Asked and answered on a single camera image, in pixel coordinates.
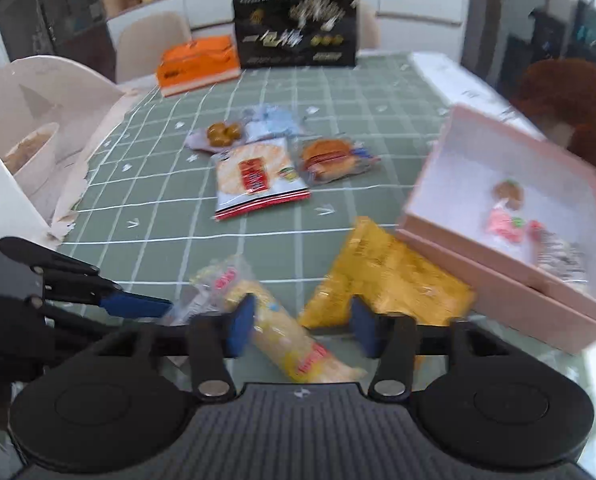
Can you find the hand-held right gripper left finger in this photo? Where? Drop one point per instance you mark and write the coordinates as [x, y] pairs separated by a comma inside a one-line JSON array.
[[240, 327]]

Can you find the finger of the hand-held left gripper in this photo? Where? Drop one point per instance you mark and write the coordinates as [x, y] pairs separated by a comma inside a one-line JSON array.
[[53, 259], [138, 305]]

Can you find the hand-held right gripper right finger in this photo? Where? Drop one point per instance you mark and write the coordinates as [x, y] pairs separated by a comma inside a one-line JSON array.
[[365, 329]]

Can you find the long yellow wafer packet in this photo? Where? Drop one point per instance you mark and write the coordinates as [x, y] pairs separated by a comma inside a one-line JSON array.
[[283, 330]]

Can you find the yellow snack packet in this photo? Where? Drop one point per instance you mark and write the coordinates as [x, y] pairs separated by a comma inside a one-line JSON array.
[[387, 280]]

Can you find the white red cracker packet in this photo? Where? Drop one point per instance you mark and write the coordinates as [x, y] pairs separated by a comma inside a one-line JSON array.
[[258, 177]]

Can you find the pink cardboard box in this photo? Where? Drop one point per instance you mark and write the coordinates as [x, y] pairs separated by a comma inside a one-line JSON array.
[[507, 240]]

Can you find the burger bun packet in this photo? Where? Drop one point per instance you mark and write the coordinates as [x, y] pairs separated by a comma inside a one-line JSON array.
[[330, 160]]

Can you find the green checked tablecloth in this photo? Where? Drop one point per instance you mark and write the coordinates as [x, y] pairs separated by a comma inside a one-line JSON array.
[[168, 210]]

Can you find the beige round bowl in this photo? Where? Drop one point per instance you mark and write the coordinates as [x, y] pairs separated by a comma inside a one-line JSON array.
[[33, 157]]

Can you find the pink red snack packet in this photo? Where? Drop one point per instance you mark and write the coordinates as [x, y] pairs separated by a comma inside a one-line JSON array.
[[507, 215]]

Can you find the packet with brown buns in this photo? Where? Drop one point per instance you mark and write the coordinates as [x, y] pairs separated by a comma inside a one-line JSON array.
[[220, 134]]

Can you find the light blue snack packet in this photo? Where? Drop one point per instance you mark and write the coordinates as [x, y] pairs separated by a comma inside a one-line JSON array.
[[273, 122]]

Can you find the silver striped snack packet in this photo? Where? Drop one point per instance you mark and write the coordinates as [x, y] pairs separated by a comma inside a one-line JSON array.
[[560, 257]]

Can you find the beige chair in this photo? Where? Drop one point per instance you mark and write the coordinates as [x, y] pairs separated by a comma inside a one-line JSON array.
[[150, 45], [368, 27]]

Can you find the orange box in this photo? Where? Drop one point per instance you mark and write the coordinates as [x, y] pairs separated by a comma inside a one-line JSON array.
[[198, 65]]

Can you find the dark glass cabinet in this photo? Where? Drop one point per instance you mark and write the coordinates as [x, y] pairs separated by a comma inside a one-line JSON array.
[[43, 5]]

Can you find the white paper sheets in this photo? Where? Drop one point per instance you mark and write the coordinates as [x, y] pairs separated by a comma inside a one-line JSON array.
[[467, 87]]

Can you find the black printed box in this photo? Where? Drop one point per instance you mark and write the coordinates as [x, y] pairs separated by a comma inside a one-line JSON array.
[[295, 27]]

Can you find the brown plush toy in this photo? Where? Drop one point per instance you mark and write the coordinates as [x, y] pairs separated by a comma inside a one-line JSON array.
[[572, 95]]

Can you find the white sideboard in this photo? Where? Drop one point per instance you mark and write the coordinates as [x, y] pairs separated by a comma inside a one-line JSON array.
[[417, 0]]

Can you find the dark shelf unit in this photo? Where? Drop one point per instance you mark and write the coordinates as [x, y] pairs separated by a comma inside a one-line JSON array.
[[557, 35]]

